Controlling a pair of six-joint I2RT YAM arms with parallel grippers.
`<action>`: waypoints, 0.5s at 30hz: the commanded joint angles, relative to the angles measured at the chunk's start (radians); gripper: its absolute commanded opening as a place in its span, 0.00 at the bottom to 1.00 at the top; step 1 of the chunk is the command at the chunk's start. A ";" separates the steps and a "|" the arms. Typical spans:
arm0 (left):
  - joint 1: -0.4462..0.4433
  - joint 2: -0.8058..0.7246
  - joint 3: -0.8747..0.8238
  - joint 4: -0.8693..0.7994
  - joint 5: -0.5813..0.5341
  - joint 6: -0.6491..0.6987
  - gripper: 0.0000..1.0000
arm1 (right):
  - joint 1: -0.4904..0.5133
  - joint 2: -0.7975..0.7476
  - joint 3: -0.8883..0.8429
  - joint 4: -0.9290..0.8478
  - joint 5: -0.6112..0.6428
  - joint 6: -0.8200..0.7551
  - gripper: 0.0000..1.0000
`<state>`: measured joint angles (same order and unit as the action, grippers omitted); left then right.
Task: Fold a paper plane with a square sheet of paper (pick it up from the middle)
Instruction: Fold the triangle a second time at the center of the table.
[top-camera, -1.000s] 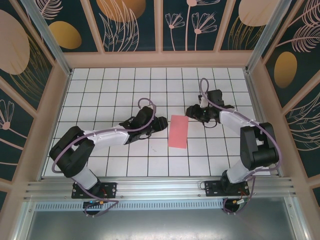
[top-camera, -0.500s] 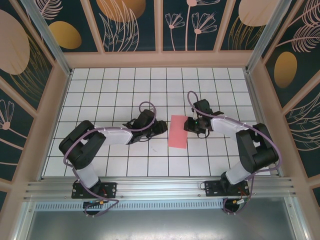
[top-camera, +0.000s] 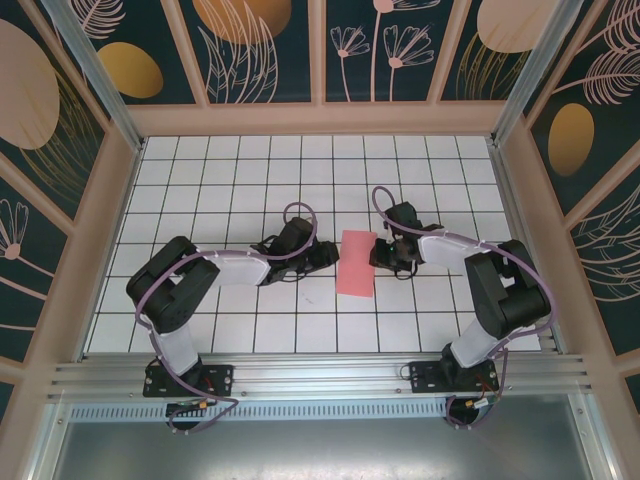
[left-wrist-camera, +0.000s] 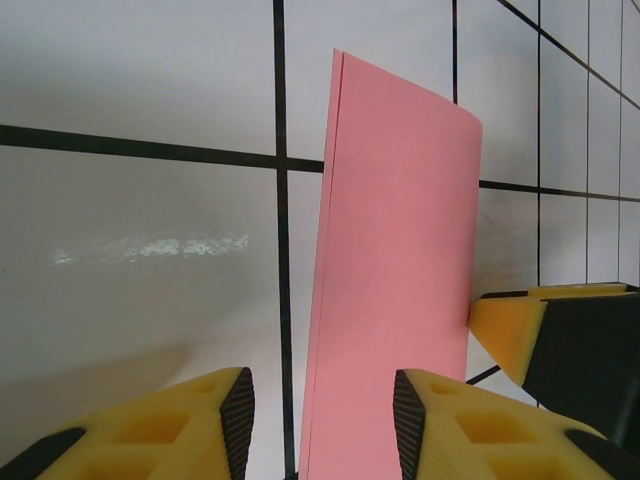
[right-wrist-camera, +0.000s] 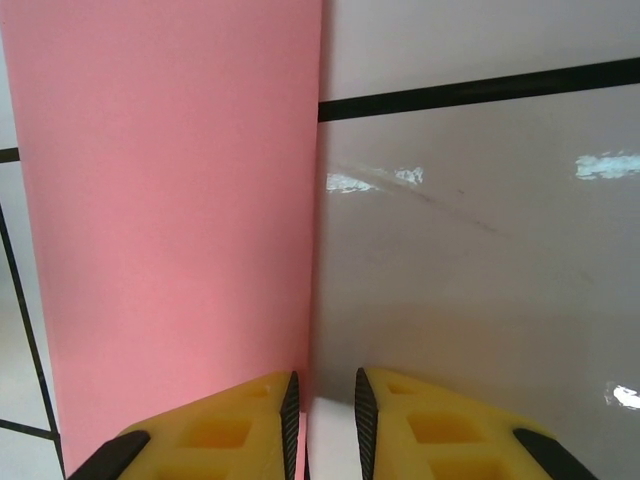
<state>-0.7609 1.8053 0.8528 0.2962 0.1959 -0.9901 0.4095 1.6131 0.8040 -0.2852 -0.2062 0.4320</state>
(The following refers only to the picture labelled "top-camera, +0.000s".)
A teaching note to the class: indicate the pink cloth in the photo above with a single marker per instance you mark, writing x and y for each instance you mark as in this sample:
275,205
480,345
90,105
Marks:
355,272

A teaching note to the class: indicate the aluminium table side rail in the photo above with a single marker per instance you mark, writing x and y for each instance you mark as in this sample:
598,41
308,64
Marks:
512,210

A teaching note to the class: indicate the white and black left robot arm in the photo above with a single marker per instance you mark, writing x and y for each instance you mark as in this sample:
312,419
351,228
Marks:
235,270

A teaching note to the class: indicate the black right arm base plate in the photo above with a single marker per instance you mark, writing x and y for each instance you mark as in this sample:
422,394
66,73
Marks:
425,377

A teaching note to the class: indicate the grey metal sheet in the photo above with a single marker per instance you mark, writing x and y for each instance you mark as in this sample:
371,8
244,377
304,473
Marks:
320,450

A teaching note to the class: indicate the aluminium corner post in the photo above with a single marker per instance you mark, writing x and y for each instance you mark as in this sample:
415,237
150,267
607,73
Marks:
530,70
100,85

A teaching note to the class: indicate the long aluminium mounting rail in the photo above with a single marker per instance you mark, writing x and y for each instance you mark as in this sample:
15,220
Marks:
320,372

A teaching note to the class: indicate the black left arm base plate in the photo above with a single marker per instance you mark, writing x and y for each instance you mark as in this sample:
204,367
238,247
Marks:
220,375

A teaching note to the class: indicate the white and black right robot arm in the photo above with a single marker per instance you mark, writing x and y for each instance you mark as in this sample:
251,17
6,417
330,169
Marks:
445,250

